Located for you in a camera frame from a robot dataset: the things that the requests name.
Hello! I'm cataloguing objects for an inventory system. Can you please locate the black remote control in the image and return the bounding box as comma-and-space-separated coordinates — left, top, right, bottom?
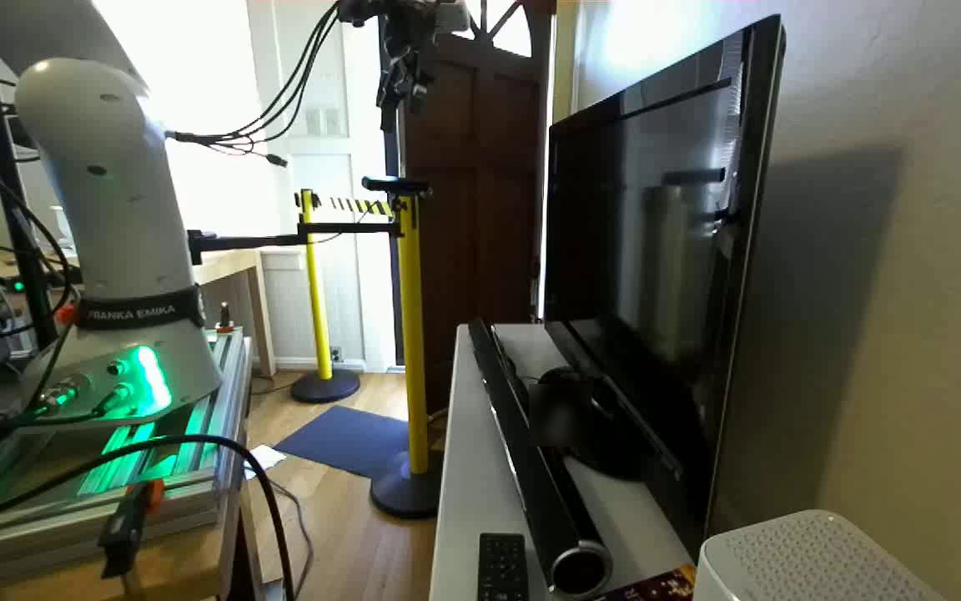
473, 531, 530, 601

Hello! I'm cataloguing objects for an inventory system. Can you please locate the orange and black clamp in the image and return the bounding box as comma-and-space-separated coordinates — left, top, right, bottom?
92, 478, 168, 582

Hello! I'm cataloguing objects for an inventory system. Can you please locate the black oval television stand base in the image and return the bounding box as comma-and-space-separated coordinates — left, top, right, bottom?
530, 363, 663, 483

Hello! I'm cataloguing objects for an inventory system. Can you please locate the black cable bundle on arm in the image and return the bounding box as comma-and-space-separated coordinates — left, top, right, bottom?
163, 0, 346, 170

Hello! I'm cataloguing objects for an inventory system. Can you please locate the white perforated box device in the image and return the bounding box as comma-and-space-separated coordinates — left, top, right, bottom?
692, 507, 952, 601

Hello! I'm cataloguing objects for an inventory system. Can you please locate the blue floor mat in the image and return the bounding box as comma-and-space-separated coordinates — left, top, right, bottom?
275, 399, 413, 479

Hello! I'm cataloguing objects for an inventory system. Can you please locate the white panelled door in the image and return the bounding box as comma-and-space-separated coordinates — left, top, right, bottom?
243, 0, 403, 373

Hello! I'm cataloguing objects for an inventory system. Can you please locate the long black soundbar speaker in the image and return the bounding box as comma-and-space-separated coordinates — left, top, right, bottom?
465, 318, 613, 597

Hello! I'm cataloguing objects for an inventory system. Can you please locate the yellow black striped barrier belt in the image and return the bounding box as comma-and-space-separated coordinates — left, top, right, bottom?
328, 193, 398, 215

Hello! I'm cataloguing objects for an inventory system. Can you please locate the colourful printed card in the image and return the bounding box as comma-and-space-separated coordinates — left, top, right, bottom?
602, 559, 696, 601

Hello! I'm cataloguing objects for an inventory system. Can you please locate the yellow stanchion post black base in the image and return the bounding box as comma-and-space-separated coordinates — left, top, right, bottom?
361, 173, 446, 521
286, 185, 364, 408

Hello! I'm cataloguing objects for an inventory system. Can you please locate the thick black loose cable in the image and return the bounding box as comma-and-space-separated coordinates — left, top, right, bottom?
0, 430, 303, 601

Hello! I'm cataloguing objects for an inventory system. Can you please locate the black flat screen television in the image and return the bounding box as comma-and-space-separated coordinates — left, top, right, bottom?
541, 10, 790, 559

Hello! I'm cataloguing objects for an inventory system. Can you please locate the black upright pole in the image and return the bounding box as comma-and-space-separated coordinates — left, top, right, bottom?
0, 10, 65, 351

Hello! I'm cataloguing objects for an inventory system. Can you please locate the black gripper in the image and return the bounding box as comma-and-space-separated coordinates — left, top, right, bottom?
379, 30, 442, 112

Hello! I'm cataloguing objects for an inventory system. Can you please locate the white television cabinet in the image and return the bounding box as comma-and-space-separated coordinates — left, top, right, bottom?
427, 319, 719, 601

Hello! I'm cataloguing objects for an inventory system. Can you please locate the black horizontal mounting bar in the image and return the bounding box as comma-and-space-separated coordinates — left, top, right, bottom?
183, 221, 403, 268

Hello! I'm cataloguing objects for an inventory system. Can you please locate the aluminium robot mounting platform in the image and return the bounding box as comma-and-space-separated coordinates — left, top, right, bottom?
0, 326, 257, 583

